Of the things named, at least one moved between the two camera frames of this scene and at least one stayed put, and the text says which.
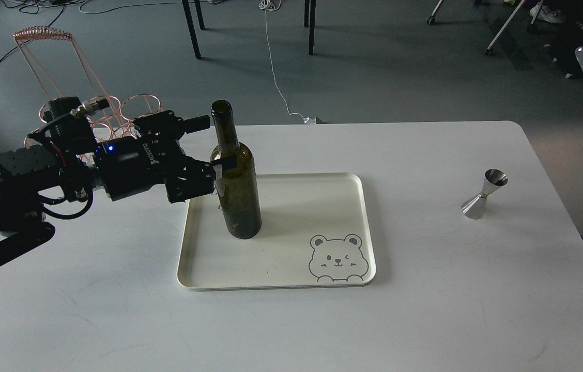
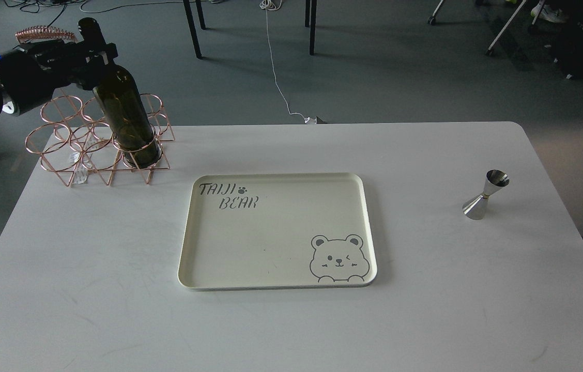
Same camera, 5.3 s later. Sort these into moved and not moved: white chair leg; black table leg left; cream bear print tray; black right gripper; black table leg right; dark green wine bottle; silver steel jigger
Moved: black right gripper; dark green wine bottle
Not moved: black table leg right; black table leg left; silver steel jigger; cream bear print tray; white chair leg
